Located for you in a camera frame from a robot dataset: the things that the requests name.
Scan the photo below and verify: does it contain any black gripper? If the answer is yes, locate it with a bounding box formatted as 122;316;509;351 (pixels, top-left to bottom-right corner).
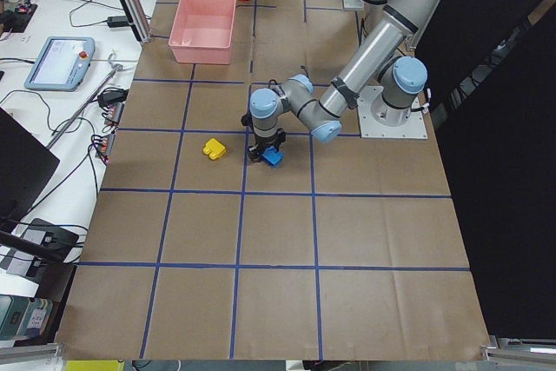
248;128;287;162

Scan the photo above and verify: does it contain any blue toy block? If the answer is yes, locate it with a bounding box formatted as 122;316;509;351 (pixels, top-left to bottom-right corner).
261;146;283;168

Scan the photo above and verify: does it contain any yellow toy block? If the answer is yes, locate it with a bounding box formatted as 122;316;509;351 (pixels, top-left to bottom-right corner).
202;137;227;161

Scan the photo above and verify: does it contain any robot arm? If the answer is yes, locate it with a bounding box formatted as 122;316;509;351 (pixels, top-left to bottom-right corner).
242;0;434;162

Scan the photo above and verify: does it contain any pink plastic box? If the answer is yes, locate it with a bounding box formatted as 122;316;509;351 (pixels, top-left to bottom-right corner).
168;0;236;65

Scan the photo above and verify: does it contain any brown paper table cover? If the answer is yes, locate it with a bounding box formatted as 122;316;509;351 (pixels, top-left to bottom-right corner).
56;0;488;361

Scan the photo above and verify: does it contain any black power strip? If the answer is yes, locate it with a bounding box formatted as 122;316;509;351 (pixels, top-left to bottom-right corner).
91;103;125;163

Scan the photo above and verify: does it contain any metal rod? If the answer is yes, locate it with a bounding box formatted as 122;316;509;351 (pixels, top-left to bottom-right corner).
46;50;123;149

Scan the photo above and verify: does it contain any black power adapter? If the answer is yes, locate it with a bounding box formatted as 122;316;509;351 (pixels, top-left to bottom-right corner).
106;16;129;28

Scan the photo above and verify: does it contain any blue teach pendant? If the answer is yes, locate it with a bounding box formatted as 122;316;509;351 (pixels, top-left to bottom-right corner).
24;36;96;91

